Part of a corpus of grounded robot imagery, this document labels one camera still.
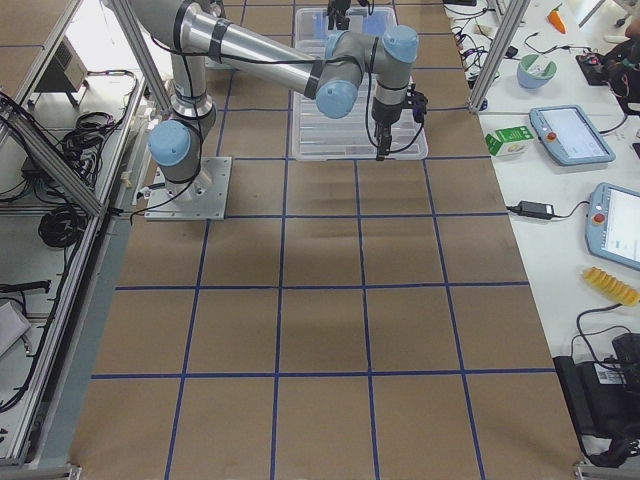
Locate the clear plastic box lid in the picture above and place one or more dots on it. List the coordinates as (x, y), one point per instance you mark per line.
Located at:
(333, 119)

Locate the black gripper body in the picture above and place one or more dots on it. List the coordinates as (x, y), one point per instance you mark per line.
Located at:
(385, 114)
(338, 10)

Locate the near teach pendant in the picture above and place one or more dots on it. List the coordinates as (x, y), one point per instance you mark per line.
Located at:
(612, 225)

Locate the blue plastic tray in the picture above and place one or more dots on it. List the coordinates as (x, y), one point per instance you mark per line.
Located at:
(377, 23)

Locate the far teach pendant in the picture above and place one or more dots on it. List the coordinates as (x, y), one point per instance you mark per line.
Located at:
(569, 136)

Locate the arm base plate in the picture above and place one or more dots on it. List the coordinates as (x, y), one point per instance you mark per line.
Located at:
(205, 199)

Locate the yellow corrugated toy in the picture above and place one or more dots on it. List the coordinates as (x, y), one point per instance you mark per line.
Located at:
(611, 287)

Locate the green bowl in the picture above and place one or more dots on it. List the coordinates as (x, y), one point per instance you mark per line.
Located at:
(535, 71)

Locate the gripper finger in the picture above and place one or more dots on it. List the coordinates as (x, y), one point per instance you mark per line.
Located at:
(383, 140)

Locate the green white carton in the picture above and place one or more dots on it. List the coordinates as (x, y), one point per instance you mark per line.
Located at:
(509, 141)

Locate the black device on table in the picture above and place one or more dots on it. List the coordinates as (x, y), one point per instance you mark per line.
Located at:
(602, 398)

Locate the orange carrot toy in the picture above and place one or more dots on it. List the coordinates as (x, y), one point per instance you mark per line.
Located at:
(556, 20)

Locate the teach pendant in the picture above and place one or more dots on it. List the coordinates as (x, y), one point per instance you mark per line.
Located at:
(612, 225)
(569, 136)

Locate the aluminium frame left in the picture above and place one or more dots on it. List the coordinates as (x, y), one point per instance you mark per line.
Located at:
(63, 168)

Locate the aluminium frame post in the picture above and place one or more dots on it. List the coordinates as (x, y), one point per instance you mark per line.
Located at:
(502, 40)

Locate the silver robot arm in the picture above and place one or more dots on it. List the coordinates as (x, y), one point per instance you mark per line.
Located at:
(192, 34)

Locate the black power adapter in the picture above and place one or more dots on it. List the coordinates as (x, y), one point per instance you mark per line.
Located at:
(530, 209)

